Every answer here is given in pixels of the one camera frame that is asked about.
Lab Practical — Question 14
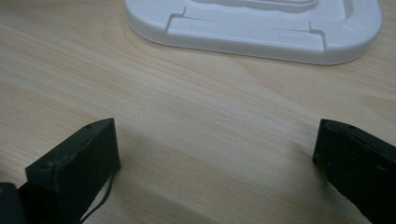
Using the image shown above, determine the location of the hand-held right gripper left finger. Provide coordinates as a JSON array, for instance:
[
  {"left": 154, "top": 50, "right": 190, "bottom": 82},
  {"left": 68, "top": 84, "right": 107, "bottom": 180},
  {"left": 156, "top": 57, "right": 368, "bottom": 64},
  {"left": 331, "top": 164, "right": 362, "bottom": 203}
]
[{"left": 18, "top": 118, "right": 121, "bottom": 224}]

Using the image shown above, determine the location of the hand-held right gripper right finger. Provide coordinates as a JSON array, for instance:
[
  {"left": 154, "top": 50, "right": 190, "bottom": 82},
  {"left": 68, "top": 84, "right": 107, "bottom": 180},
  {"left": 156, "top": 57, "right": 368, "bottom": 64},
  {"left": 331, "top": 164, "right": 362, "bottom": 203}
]
[{"left": 312, "top": 119, "right": 396, "bottom": 224}]

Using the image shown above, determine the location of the thin black wire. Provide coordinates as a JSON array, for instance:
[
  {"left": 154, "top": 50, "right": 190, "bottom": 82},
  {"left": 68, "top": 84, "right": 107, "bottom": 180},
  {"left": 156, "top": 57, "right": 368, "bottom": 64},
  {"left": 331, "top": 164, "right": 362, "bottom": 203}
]
[{"left": 78, "top": 173, "right": 115, "bottom": 224}]

